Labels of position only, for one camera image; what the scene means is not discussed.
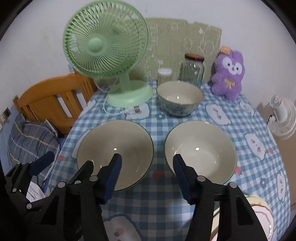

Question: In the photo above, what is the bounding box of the ceramic bowl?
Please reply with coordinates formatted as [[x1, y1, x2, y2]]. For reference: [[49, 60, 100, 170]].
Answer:
[[164, 120, 237, 184], [76, 120, 154, 191], [156, 81, 204, 117]]

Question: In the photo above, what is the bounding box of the small red white plate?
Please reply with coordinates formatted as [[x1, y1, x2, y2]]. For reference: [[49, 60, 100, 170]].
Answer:
[[211, 205, 274, 240]]

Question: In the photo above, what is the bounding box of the grey plaid pillow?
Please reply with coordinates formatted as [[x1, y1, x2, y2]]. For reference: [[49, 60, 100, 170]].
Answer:
[[6, 113, 61, 183]]

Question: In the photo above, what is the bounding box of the large scalloped yellow floral plate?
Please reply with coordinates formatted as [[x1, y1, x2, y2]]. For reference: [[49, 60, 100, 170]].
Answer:
[[211, 195, 275, 240]]

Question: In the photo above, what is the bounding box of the wooden bed headboard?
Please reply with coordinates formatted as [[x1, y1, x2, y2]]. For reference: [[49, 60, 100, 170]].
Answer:
[[13, 71, 97, 135]]

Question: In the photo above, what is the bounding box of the blue checkered tablecloth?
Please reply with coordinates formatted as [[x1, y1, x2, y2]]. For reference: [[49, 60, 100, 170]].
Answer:
[[47, 79, 291, 241]]

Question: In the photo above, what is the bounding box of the beige door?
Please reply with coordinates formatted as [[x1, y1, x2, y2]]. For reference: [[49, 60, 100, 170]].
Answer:
[[276, 99, 296, 186]]

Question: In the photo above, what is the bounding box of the white standing fan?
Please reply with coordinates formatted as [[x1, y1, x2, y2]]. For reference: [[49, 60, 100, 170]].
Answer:
[[267, 95, 295, 141]]

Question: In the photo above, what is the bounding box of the green desk fan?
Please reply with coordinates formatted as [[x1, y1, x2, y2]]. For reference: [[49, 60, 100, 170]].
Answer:
[[63, 1, 154, 108]]

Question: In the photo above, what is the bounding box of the glass jar with black lid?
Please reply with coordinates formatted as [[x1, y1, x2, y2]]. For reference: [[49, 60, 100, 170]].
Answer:
[[179, 53, 205, 88]]

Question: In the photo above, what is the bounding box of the purple plush bunny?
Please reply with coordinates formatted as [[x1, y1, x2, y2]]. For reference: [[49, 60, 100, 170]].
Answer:
[[211, 46, 245, 102]]

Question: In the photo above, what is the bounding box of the green cartoon board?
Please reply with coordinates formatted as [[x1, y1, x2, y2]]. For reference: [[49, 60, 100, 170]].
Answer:
[[129, 18, 222, 82]]

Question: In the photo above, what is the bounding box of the wall power socket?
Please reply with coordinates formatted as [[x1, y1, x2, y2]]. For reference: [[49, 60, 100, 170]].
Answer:
[[0, 108, 11, 125]]

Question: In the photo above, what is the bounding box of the white fan cable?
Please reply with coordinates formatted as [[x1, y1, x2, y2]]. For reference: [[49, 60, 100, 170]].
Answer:
[[93, 78, 139, 115]]

